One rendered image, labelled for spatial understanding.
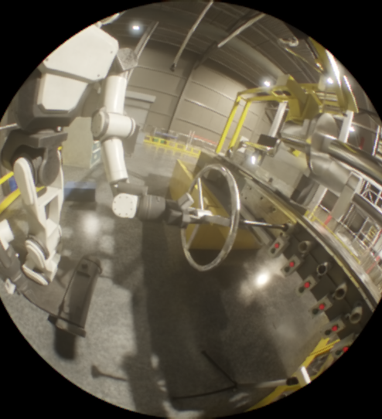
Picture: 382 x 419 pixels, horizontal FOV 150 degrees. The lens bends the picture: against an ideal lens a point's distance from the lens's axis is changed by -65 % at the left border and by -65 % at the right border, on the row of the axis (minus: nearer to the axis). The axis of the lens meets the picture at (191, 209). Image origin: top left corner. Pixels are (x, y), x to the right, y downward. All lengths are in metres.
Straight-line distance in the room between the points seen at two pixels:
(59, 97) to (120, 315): 1.16
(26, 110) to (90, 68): 0.18
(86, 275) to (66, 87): 1.00
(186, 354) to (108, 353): 0.51
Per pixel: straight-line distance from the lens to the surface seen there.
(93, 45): 0.45
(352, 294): 1.06
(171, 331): 1.16
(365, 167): 0.86
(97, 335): 1.14
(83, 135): 3.24
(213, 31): 9.35
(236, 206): 0.37
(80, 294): 1.03
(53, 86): 0.42
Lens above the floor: 1.11
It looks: 27 degrees down
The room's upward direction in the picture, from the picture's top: 22 degrees clockwise
